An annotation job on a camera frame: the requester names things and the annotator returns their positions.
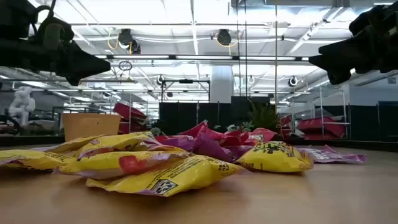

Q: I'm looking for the green potted plant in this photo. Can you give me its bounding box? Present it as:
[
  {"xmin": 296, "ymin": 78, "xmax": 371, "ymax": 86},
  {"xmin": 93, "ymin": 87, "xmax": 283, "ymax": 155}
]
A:
[{"xmin": 248, "ymin": 99, "xmax": 282, "ymax": 133}]

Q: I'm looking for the red storage bin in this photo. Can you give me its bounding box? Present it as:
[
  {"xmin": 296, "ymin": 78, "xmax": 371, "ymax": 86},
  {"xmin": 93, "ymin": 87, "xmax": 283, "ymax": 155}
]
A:
[
  {"xmin": 113, "ymin": 102, "xmax": 149, "ymax": 121},
  {"xmin": 303, "ymin": 131, "xmax": 346, "ymax": 141},
  {"xmin": 279, "ymin": 114, "xmax": 294, "ymax": 138},
  {"xmin": 297, "ymin": 116, "xmax": 346, "ymax": 133},
  {"xmin": 118, "ymin": 119, "xmax": 147, "ymax": 135}
]

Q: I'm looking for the thin black hanging rod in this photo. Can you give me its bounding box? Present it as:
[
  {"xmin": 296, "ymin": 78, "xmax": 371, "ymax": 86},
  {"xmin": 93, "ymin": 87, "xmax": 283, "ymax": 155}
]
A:
[
  {"xmin": 244, "ymin": 0, "xmax": 248, "ymax": 98},
  {"xmin": 236, "ymin": 0, "xmax": 240, "ymax": 98}
]

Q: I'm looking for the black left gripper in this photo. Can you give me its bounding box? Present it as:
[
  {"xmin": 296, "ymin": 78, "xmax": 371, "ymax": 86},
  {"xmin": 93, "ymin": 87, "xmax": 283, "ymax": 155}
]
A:
[{"xmin": 0, "ymin": 39, "xmax": 111, "ymax": 86}]

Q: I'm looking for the metal wire shelf rack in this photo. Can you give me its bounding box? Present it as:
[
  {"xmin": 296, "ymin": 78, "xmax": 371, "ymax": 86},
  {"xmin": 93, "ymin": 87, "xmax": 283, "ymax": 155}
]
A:
[{"xmin": 318, "ymin": 86, "xmax": 349, "ymax": 140}]

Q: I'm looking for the purple Skittles candy bag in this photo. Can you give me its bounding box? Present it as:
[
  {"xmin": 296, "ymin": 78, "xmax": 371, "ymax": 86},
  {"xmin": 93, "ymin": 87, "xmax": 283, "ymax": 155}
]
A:
[
  {"xmin": 228, "ymin": 144, "xmax": 257, "ymax": 160},
  {"xmin": 294, "ymin": 144, "xmax": 368, "ymax": 165},
  {"xmin": 192, "ymin": 125, "xmax": 237, "ymax": 164},
  {"xmin": 154, "ymin": 134, "xmax": 196, "ymax": 152}
]

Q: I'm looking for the white square pillar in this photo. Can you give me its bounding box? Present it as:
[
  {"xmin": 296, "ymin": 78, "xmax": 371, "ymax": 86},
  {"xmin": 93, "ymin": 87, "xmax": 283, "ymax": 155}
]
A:
[{"xmin": 210, "ymin": 64, "xmax": 234, "ymax": 104}]

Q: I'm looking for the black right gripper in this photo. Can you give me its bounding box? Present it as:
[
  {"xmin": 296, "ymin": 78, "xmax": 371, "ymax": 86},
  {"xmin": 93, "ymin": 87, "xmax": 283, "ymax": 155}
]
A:
[{"xmin": 308, "ymin": 30, "xmax": 398, "ymax": 85}]

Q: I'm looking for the red Skittles candy bag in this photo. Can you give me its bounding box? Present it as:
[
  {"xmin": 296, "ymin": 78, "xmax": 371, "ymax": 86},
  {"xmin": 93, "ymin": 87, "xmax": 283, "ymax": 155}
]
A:
[
  {"xmin": 200, "ymin": 126, "xmax": 251, "ymax": 147},
  {"xmin": 178, "ymin": 119, "xmax": 210, "ymax": 138},
  {"xmin": 244, "ymin": 127, "xmax": 278, "ymax": 147}
]

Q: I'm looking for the long ceiling light strip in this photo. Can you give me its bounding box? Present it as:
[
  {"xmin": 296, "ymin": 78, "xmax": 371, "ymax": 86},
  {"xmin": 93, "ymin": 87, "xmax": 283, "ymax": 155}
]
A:
[{"xmin": 93, "ymin": 54, "xmax": 310, "ymax": 62}]

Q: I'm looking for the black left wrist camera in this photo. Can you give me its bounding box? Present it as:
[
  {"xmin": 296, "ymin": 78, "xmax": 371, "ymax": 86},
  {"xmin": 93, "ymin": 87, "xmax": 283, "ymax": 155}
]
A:
[{"xmin": 37, "ymin": 15, "xmax": 75, "ymax": 52}]

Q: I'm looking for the black gantry frame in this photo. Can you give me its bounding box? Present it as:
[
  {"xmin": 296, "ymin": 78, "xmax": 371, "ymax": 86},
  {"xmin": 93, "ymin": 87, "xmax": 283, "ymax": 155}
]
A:
[{"xmin": 160, "ymin": 78, "xmax": 211, "ymax": 103}]

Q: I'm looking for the black curved cable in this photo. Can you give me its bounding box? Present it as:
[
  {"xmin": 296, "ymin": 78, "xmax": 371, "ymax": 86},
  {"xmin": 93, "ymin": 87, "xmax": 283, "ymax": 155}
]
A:
[{"xmin": 0, "ymin": 114, "xmax": 22, "ymax": 135}]

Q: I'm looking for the orange plastic bin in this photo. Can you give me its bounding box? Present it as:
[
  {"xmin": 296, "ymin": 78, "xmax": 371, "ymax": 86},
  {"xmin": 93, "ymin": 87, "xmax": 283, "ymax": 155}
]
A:
[{"xmin": 62, "ymin": 113, "xmax": 122, "ymax": 142}]

